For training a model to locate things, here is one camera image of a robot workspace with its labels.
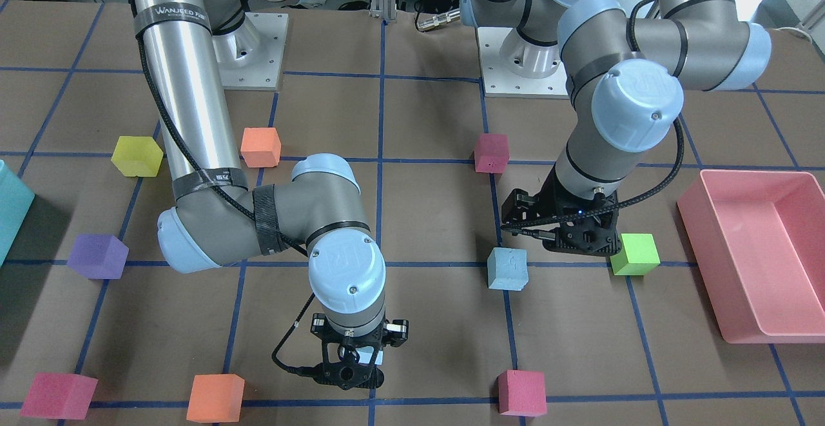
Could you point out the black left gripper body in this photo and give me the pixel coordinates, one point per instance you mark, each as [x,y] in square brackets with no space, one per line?
[545,199]

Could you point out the orange foam block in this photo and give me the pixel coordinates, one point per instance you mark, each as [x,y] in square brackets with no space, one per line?
[216,398]
[261,147]

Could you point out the cyan plastic bin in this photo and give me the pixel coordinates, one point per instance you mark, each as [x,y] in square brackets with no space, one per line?
[16,199]

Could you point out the pink plastic bin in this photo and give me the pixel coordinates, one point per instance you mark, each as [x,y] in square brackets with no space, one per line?
[758,240]

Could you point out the yellow foam block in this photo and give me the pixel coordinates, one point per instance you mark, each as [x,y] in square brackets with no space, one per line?
[137,156]

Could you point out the pink foam block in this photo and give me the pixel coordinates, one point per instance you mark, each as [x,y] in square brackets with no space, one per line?
[491,153]
[522,393]
[60,396]

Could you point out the green foam block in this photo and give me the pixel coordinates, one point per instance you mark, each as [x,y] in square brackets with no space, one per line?
[638,255]

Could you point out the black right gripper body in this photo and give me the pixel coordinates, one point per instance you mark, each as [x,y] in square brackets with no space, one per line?
[320,327]

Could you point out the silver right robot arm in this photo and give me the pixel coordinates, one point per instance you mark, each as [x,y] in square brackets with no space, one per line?
[192,53]

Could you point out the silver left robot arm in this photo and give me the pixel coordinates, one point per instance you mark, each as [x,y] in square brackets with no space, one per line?
[626,78]

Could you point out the purple foam block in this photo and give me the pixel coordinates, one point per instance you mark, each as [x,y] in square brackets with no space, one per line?
[98,256]

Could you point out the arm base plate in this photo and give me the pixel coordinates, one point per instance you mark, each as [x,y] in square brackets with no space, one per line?
[513,67]
[250,57]

